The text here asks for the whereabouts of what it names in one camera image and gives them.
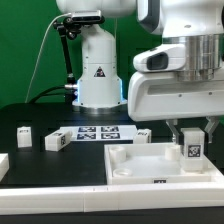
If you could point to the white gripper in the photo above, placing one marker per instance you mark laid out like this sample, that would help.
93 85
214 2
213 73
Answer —
160 96

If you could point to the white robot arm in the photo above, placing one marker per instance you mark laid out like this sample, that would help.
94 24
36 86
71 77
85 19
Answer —
181 78

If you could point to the white U-shaped obstacle fence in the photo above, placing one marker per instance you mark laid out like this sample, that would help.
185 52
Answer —
110 197

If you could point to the AprilTag marker sheet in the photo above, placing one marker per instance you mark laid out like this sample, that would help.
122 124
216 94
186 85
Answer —
101 133

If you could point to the grey mounted camera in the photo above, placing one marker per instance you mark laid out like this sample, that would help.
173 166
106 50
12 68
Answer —
87 17

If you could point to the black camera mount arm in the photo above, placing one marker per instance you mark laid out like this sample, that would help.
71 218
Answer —
68 30

